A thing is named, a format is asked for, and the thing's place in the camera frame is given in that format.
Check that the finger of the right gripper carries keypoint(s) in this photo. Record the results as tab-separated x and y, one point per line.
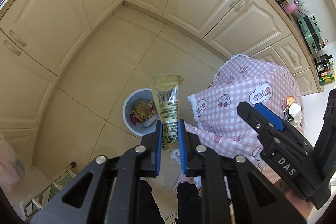
270	116
290	143

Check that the green electric grill appliance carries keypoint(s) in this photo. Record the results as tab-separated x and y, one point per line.
311	33

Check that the pink slipper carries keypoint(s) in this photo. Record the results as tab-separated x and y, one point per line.
181	179

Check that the blue plastic trash bucket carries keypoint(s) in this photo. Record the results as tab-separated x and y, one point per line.
138	129

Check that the pink utensil cup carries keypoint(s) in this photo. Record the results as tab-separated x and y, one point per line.
291	8

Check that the orange round snack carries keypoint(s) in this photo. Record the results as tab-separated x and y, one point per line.
290	100

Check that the pink checkered tablecloth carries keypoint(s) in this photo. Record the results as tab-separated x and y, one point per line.
246	97

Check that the white paper cup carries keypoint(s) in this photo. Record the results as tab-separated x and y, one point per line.
295	111

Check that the gold snack bag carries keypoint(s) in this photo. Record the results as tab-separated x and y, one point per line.
145	111

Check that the dark soy sauce bottle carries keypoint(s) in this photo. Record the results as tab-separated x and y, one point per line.
322	59

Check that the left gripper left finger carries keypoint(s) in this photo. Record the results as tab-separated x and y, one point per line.
106	190

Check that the person right hand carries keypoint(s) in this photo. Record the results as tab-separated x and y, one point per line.
303	206

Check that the green oil bottle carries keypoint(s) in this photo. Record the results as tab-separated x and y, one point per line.
326	79

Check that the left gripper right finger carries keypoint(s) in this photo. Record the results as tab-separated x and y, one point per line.
233	190

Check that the cream noodle packet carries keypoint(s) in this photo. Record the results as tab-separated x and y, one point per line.
165	90

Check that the magenta yellow snack wrapper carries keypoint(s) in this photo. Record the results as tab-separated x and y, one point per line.
134	120

